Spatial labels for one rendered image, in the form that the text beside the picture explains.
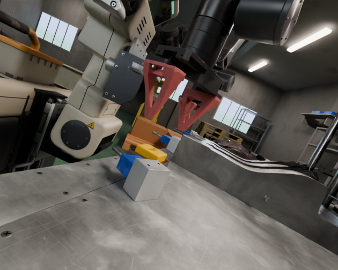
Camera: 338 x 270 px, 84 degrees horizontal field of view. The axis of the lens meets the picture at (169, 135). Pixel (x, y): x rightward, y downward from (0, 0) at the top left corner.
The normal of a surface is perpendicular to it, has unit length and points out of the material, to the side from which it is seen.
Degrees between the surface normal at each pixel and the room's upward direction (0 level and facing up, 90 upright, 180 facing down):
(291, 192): 90
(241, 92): 90
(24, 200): 0
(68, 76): 90
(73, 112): 90
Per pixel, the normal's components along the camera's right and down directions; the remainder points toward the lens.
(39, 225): 0.42, -0.90
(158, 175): 0.65, 0.40
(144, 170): -0.64, -0.18
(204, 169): -0.33, -0.01
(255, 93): -0.03, 0.14
